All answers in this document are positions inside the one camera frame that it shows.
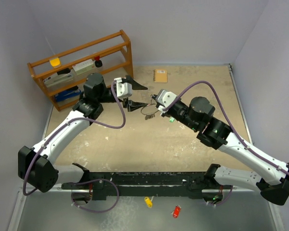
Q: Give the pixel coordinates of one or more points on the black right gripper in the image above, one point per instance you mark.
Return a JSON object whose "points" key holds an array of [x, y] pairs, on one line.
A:
{"points": [[168, 114]]}

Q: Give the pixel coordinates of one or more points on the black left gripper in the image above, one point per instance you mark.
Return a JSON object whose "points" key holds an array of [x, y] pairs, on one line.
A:
{"points": [[131, 105]]}

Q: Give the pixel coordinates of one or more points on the metal keyring with carabiner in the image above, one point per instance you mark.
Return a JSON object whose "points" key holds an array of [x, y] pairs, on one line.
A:
{"points": [[149, 111]]}

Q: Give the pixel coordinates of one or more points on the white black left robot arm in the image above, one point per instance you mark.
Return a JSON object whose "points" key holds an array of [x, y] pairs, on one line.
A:
{"points": [[36, 164]]}

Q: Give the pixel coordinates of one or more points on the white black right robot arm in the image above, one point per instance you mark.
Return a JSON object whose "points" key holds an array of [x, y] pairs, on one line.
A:
{"points": [[268, 175]]}

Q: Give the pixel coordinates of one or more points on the brown spiral notebook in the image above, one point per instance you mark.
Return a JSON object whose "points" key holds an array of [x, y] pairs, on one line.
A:
{"points": [[160, 76]]}

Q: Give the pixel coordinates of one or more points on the black red stamp bottle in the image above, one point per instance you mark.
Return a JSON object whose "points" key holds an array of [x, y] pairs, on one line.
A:
{"points": [[97, 61]]}

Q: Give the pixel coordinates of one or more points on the white cardboard box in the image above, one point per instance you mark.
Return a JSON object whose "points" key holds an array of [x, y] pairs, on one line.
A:
{"points": [[83, 67]]}

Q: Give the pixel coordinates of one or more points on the white black stapler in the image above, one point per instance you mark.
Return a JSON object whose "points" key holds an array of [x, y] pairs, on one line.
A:
{"points": [[59, 77]]}

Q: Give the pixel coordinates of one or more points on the blue stapler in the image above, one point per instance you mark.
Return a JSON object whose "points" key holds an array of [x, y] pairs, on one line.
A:
{"points": [[66, 94]]}

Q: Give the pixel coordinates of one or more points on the orange wooden shelf rack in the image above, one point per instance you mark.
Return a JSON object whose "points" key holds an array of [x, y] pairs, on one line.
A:
{"points": [[42, 69]]}

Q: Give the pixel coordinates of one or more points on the yellow-capped key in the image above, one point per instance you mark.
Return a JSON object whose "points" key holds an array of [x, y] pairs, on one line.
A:
{"points": [[149, 201]]}

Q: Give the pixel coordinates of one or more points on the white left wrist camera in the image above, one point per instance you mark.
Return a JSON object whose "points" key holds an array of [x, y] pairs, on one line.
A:
{"points": [[123, 88]]}

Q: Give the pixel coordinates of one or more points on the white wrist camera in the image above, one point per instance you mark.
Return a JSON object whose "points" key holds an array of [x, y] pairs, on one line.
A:
{"points": [[164, 99], [123, 88]]}

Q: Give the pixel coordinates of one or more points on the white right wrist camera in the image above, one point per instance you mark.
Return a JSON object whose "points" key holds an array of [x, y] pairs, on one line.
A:
{"points": [[164, 99]]}

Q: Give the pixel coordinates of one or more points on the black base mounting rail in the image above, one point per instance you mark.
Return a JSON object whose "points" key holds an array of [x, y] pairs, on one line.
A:
{"points": [[141, 184]]}

